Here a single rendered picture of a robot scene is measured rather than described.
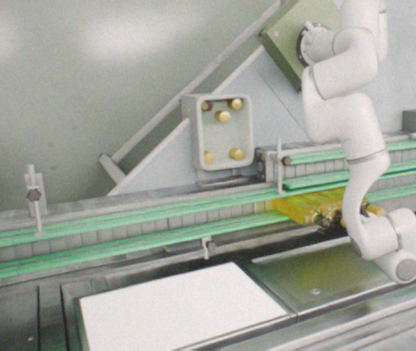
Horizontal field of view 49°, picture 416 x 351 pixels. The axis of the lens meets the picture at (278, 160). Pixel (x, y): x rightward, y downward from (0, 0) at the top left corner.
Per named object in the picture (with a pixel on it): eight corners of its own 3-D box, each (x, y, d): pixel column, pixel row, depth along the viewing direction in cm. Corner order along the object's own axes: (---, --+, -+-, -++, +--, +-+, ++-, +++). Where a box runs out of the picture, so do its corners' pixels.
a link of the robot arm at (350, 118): (395, 136, 100) (335, 154, 107) (366, 45, 98) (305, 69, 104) (381, 152, 85) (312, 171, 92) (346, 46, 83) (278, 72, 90)
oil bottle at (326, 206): (288, 207, 145) (325, 226, 126) (287, 189, 143) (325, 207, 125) (303, 203, 147) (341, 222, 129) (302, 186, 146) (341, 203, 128)
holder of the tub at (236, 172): (194, 183, 142) (201, 187, 135) (187, 95, 136) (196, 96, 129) (243, 175, 150) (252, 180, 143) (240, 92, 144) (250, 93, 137)
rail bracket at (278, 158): (265, 189, 139) (284, 198, 128) (263, 135, 136) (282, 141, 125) (273, 187, 140) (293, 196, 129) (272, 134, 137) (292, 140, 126)
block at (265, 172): (254, 178, 145) (264, 183, 138) (253, 150, 143) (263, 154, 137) (264, 177, 146) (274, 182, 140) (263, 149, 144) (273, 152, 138)
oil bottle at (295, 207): (272, 209, 142) (307, 229, 123) (272, 192, 141) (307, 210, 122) (287, 206, 145) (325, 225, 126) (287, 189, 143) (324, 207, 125)
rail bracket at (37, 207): (29, 217, 118) (28, 244, 98) (20, 154, 114) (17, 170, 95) (49, 213, 120) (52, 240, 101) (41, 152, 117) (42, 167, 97)
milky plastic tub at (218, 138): (192, 166, 140) (201, 172, 133) (187, 95, 136) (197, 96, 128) (243, 160, 148) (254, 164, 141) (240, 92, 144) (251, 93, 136)
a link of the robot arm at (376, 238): (376, 145, 96) (405, 236, 98) (321, 166, 94) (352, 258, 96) (393, 146, 88) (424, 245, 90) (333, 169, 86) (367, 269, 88)
